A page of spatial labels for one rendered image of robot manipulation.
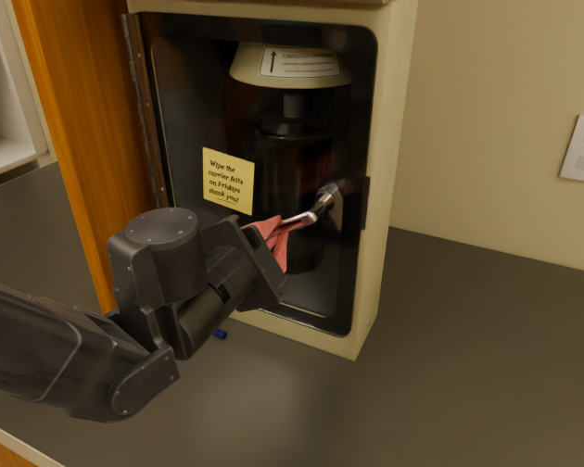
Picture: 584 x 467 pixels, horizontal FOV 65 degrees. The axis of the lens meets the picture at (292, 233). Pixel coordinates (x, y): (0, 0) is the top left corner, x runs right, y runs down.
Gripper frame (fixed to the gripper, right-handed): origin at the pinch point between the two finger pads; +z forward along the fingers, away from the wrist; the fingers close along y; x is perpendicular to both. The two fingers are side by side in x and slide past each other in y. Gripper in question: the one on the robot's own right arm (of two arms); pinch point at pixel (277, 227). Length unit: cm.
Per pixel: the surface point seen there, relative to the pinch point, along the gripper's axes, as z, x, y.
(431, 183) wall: 48, 0, -17
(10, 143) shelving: 42, 118, 43
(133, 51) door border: 3.7, 9.1, 25.9
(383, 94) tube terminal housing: 5.9, -16.1, 7.9
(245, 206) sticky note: 3.7, 6.3, 3.0
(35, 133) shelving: 42, 102, 40
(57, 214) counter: 15, 69, 15
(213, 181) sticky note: 3.7, 8.8, 7.7
